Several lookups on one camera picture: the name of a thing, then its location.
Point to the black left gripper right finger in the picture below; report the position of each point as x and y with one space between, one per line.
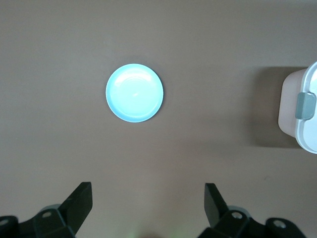
218 213

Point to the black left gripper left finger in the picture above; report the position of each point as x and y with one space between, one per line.
74 210

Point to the white lidded pink storage box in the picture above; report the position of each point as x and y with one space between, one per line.
307 129

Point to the light blue round plate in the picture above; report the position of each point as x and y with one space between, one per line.
135 93

